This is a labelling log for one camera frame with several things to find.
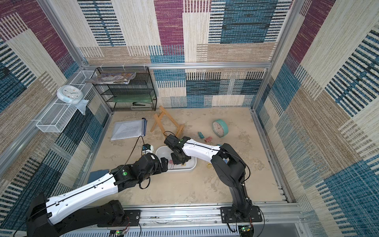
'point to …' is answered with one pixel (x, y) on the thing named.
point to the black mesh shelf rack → (142, 84)
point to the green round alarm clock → (220, 128)
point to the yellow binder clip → (209, 165)
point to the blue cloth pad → (94, 175)
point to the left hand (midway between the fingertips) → (162, 162)
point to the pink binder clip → (208, 139)
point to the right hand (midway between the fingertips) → (178, 159)
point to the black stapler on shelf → (139, 104)
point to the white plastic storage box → (165, 151)
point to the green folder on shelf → (132, 98)
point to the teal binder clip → (200, 135)
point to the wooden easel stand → (180, 127)
